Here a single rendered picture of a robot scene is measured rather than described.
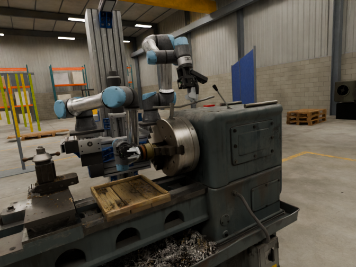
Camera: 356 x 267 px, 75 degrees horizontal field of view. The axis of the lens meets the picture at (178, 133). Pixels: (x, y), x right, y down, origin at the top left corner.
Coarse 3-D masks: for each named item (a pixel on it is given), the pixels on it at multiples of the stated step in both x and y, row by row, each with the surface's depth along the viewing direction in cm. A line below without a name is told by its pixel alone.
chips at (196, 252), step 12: (192, 228) 138; (168, 240) 127; (180, 240) 127; (192, 240) 128; (204, 240) 126; (132, 252) 121; (144, 252) 120; (156, 252) 119; (168, 252) 117; (180, 252) 114; (192, 252) 111; (204, 252) 118; (108, 264) 115; (120, 264) 114; (132, 264) 114; (144, 264) 113; (156, 264) 103; (168, 264) 109; (180, 264) 107; (192, 264) 108
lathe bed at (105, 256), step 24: (192, 192) 117; (96, 216) 102; (144, 216) 106; (168, 216) 123; (192, 216) 120; (96, 240) 96; (120, 240) 107; (144, 240) 107; (24, 264) 83; (48, 264) 87; (72, 264) 94; (96, 264) 96
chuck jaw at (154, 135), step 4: (156, 124) 129; (152, 128) 126; (156, 128) 127; (152, 132) 126; (156, 132) 125; (148, 136) 126; (152, 136) 123; (156, 136) 124; (160, 136) 125; (148, 140) 121; (152, 140) 122; (156, 140) 123; (160, 140) 124; (164, 140) 125; (152, 144) 123; (156, 144) 125; (160, 144) 127
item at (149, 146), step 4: (144, 144) 118; (148, 144) 118; (140, 148) 115; (144, 148) 116; (148, 148) 116; (152, 148) 117; (140, 152) 121; (144, 152) 115; (148, 152) 116; (152, 152) 117; (140, 156) 120; (144, 156) 116; (148, 156) 116; (152, 156) 118; (140, 160) 118
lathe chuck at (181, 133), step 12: (168, 120) 119; (180, 120) 121; (168, 132) 118; (180, 132) 114; (168, 144) 120; (180, 144) 112; (192, 144) 115; (168, 156) 122; (180, 156) 112; (192, 156) 116; (168, 168) 124; (180, 168) 116
